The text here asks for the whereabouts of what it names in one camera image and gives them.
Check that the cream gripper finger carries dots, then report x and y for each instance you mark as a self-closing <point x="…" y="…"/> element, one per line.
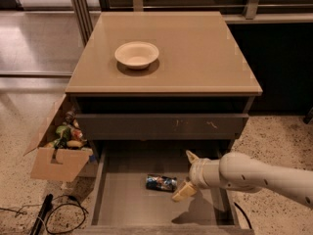
<point x="185" y="190"/>
<point x="192" y="158"/>

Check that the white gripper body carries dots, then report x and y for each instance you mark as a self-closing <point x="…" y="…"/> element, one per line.
<point x="196" y="173"/>

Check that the blue redbull can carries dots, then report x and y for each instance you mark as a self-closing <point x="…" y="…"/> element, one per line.
<point x="161" y="183"/>

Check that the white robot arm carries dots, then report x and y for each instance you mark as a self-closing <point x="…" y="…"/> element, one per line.
<point x="239" y="172"/>

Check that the open grey middle drawer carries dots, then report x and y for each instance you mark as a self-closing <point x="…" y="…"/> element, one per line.
<point x="123" y="205"/>

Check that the grey drawer cabinet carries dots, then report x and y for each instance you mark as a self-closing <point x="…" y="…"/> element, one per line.
<point x="200" y="70"/>

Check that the closed grey top drawer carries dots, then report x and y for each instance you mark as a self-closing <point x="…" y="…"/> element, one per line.
<point x="161" y="126"/>

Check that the white paper bowl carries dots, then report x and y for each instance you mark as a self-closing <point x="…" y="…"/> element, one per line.
<point x="136" y="55"/>

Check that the red packet in box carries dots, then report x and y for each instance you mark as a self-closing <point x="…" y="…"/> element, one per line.
<point x="76" y="134"/>

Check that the yellow banana in box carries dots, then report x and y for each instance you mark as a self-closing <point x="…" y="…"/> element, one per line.
<point x="75" y="144"/>

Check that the green item in box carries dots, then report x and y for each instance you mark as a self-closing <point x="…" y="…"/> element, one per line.
<point x="63" y="131"/>

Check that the cardboard box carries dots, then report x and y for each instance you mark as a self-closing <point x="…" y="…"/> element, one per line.
<point x="54" y="160"/>

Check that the black bar on floor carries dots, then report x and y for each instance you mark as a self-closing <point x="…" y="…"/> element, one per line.
<point x="39" y="221"/>

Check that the metal window frame post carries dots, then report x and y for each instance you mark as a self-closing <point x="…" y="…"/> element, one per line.
<point x="85" y="26"/>

